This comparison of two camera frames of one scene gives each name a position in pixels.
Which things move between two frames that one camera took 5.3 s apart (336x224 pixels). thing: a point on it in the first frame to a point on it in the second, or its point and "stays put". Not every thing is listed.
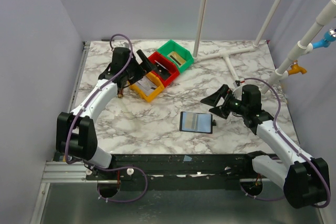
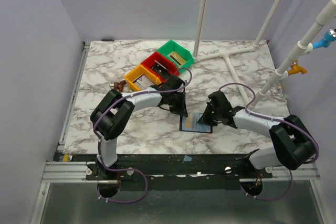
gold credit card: x=178 y=59 stays put
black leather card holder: x=196 y=122 stays put
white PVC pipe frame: x=300 y=50 stays put
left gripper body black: x=135 y=71 to x=176 y=104
